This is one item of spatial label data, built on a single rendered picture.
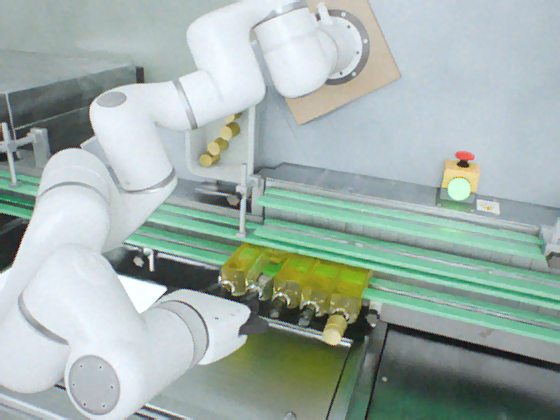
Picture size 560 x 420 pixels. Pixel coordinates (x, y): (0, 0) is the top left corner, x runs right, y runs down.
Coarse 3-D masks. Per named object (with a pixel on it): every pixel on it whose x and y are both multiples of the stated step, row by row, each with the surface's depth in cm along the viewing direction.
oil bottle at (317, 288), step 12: (324, 264) 103; (336, 264) 103; (312, 276) 98; (324, 276) 98; (336, 276) 99; (312, 288) 94; (324, 288) 95; (300, 300) 95; (312, 300) 93; (324, 300) 93; (324, 312) 94
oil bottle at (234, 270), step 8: (240, 248) 107; (248, 248) 107; (256, 248) 107; (264, 248) 108; (232, 256) 104; (240, 256) 104; (248, 256) 104; (256, 256) 104; (224, 264) 101; (232, 264) 101; (240, 264) 101; (248, 264) 101; (224, 272) 98; (232, 272) 98; (240, 272) 98; (224, 280) 98; (232, 280) 98; (240, 280) 98; (240, 288) 98
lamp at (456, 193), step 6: (450, 180) 102; (456, 180) 100; (462, 180) 100; (450, 186) 100; (456, 186) 100; (462, 186) 99; (468, 186) 99; (450, 192) 101; (456, 192) 100; (462, 192) 99; (468, 192) 100; (456, 198) 101; (462, 198) 100
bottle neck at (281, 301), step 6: (282, 294) 94; (276, 300) 92; (282, 300) 92; (288, 300) 94; (270, 306) 91; (276, 306) 91; (282, 306) 91; (270, 312) 92; (276, 312) 93; (282, 312) 91; (276, 318) 91
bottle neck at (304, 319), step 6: (306, 306) 91; (312, 306) 92; (300, 312) 90; (306, 312) 90; (312, 312) 90; (300, 318) 90; (306, 318) 89; (312, 318) 90; (300, 324) 90; (306, 324) 90
